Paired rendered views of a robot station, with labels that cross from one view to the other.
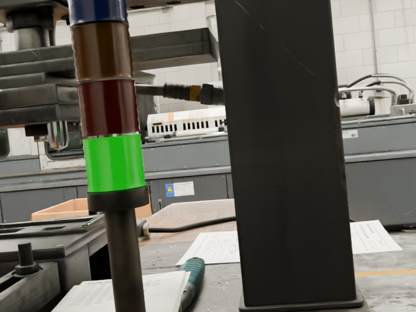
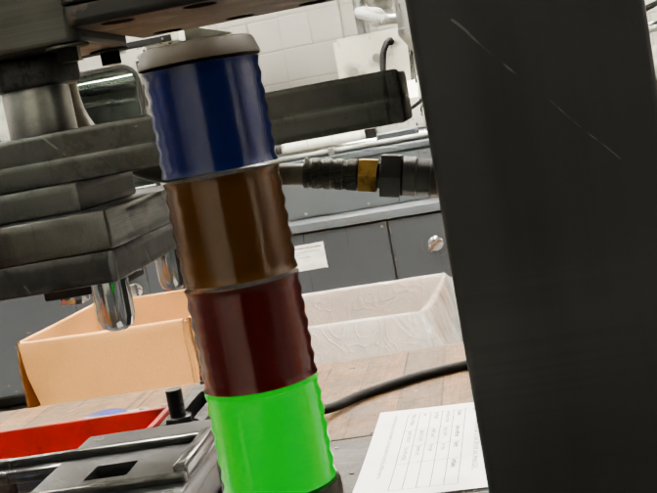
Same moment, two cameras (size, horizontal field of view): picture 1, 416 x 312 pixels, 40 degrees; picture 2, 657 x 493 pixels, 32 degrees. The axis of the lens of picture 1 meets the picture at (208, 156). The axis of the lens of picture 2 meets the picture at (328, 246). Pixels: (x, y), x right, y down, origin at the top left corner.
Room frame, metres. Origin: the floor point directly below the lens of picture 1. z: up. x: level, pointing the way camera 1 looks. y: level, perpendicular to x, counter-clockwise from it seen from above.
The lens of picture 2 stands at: (0.01, 0.02, 1.17)
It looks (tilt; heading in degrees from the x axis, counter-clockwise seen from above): 7 degrees down; 1
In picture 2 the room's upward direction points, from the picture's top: 10 degrees counter-clockwise
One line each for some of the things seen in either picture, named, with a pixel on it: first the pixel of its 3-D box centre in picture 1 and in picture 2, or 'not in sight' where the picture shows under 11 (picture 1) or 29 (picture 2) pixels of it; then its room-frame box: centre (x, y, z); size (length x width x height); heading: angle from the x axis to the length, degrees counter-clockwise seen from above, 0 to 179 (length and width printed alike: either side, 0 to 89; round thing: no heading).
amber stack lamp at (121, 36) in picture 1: (102, 54); (231, 225); (0.37, 0.06, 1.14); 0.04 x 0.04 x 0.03
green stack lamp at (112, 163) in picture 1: (114, 162); (271, 432); (0.37, 0.06, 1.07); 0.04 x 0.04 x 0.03
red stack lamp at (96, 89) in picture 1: (108, 108); (251, 330); (0.37, 0.06, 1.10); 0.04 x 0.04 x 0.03
